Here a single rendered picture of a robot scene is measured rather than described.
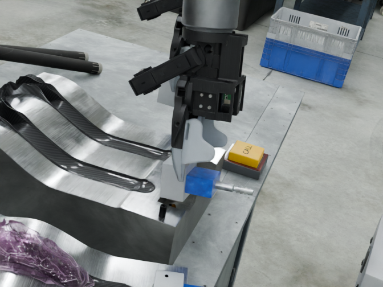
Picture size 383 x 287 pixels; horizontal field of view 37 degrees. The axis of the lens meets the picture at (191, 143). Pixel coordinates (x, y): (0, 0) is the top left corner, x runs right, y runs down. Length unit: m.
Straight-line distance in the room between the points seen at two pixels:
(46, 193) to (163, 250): 0.19
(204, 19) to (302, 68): 3.38
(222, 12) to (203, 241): 0.38
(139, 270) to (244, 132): 0.60
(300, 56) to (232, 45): 3.34
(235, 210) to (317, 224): 1.54
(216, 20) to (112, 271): 0.35
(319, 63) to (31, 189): 3.35
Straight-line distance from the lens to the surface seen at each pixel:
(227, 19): 0.75
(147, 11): 1.07
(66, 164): 0.93
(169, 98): 1.10
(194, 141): 0.78
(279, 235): 2.40
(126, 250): 0.86
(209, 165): 0.98
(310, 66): 4.10
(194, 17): 0.75
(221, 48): 0.77
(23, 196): 0.91
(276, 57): 4.13
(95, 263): 0.78
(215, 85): 0.76
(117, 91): 1.39
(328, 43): 4.04
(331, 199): 2.76
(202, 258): 0.90
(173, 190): 0.83
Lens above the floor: 1.37
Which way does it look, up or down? 28 degrees down
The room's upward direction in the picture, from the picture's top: 11 degrees clockwise
